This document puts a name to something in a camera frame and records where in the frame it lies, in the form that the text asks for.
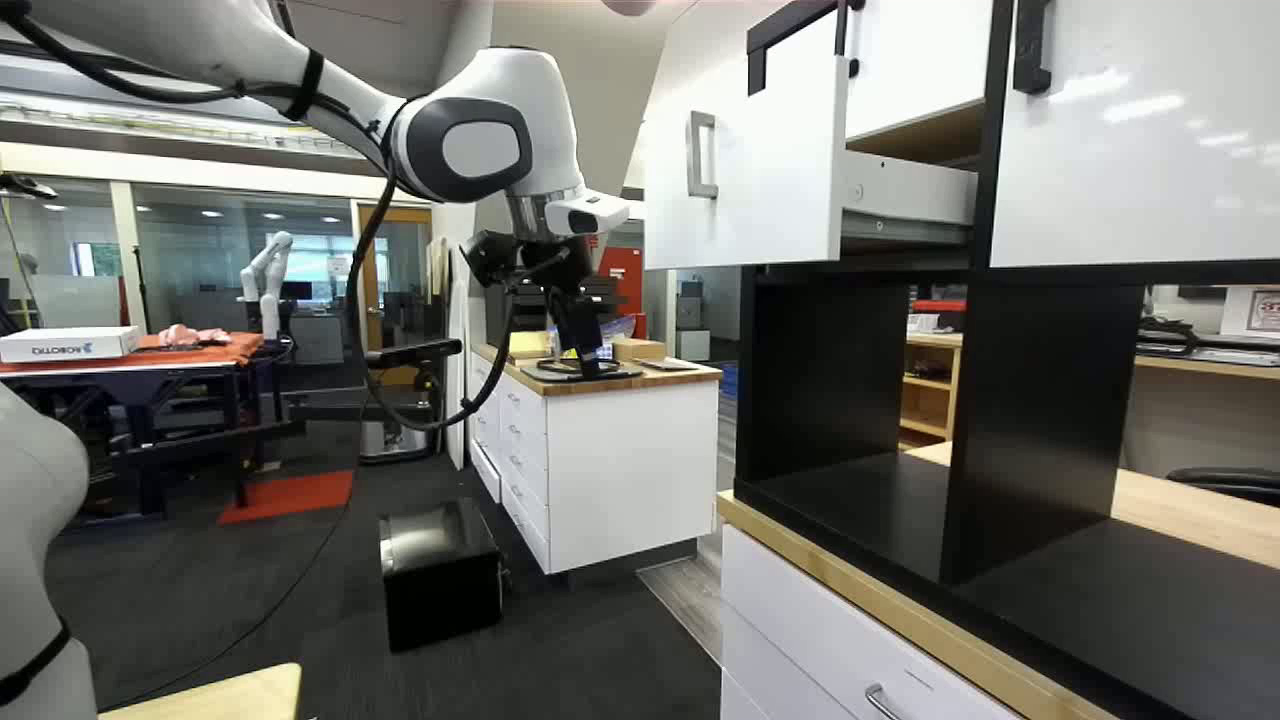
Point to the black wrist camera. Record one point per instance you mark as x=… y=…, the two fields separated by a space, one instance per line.
x=494 y=259

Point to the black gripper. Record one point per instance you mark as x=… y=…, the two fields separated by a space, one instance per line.
x=562 y=272

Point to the flat white box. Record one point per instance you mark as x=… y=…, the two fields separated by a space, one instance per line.
x=67 y=346

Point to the red floor mat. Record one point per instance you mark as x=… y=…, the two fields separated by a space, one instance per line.
x=284 y=497

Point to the small white robot arm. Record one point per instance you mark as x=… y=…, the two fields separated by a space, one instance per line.
x=266 y=272

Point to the red topped work table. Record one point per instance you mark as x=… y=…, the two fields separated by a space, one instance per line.
x=135 y=361

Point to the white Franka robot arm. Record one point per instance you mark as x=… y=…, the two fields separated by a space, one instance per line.
x=464 y=93

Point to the light wooden table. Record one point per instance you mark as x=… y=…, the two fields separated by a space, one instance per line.
x=214 y=699

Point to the white island cabinet, wooden top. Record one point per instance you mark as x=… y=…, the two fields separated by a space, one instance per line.
x=600 y=455

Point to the black box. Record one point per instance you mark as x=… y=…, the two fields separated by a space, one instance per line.
x=438 y=581

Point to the black shelf unit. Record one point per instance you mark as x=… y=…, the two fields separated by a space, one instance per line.
x=1041 y=400

